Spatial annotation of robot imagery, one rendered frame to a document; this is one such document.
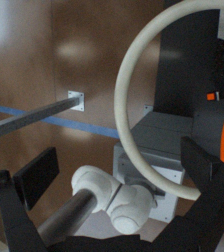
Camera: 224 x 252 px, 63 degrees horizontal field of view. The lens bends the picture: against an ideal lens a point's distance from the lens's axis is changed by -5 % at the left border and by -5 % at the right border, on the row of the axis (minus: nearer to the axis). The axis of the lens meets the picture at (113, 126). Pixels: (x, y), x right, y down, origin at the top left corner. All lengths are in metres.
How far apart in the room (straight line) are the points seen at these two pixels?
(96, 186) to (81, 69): 1.43
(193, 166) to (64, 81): 2.06
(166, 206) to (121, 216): 0.33
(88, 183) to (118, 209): 0.17
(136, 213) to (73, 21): 1.78
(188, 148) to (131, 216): 0.69
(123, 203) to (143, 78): 1.18
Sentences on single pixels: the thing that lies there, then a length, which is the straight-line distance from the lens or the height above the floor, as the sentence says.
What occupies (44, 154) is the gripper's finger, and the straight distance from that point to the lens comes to 0.19.
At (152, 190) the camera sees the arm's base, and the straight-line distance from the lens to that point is 1.02.
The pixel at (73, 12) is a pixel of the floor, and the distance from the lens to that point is 2.11.
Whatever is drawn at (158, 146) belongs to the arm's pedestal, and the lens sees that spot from 1.11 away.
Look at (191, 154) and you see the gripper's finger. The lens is 0.17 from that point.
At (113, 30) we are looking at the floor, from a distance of 1.86.
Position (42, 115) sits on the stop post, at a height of 0.55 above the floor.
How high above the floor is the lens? 1.68
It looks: 59 degrees down
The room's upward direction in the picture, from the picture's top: 127 degrees counter-clockwise
